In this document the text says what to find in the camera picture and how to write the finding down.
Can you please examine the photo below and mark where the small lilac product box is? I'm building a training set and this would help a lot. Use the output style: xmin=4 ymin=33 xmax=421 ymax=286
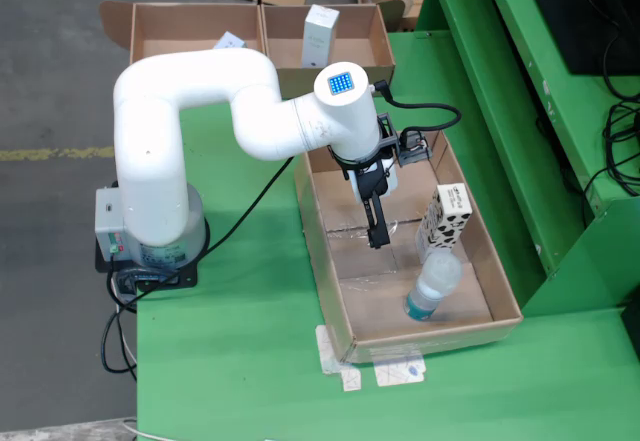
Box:
xmin=213 ymin=30 xmax=249 ymax=51

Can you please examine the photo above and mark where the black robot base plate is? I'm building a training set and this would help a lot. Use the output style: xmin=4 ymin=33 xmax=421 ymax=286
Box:
xmin=94 ymin=238 xmax=199 ymax=293

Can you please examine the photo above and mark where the clear bottle with teal label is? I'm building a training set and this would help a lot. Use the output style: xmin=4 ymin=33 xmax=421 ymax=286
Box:
xmin=402 ymin=250 xmax=464 ymax=321

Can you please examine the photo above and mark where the shallow cardboard tray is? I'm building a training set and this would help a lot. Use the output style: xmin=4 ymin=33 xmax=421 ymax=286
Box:
xmin=293 ymin=129 xmax=525 ymax=365

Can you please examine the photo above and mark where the white printed tape patch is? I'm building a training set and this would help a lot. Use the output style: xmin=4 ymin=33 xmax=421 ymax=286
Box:
xmin=372 ymin=343 xmax=429 ymax=388
xmin=314 ymin=324 xmax=362 ymax=393

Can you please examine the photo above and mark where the thin white cable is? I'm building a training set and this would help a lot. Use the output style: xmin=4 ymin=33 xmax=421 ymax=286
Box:
xmin=112 ymin=280 xmax=166 ymax=441

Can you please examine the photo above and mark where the black looped floor cable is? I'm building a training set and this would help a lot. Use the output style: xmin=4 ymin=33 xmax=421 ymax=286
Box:
xmin=101 ymin=280 xmax=139 ymax=382

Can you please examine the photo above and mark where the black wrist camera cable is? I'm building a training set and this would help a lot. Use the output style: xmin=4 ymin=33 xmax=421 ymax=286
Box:
xmin=370 ymin=78 xmax=463 ymax=148

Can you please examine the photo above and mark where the green metal shelf unit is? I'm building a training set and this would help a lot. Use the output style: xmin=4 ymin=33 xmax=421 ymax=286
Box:
xmin=414 ymin=0 xmax=640 ymax=317

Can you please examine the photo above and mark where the cow print carton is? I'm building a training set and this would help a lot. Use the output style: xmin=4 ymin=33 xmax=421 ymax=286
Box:
xmin=414 ymin=182 xmax=474 ymax=265

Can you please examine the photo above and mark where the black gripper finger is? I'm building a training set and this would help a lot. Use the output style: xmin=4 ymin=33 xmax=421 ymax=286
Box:
xmin=362 ymin=193 xmax=392 ymax=251

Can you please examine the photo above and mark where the long black arm cable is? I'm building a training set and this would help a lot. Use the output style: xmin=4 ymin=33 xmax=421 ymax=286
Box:
xmin=107 ymin=155 xmax=297 ymax=312

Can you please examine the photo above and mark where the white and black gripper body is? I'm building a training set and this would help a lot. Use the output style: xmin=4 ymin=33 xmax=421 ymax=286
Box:
xmin=349 ymin=156 xmax=400 ymax=205

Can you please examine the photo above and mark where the grey robot control box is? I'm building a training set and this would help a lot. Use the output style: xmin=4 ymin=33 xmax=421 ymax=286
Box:
xmin=94 ymin=185 xmax=145 ymax=266

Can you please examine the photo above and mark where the black cable tangle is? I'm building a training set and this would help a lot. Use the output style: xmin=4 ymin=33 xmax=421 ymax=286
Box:
xmin=579 ymin=0 xmax=640 ymax=212

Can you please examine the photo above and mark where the tall white product box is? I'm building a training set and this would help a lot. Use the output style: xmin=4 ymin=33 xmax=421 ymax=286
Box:
xmin=301 ymin=4 xmax=341 ymax=69

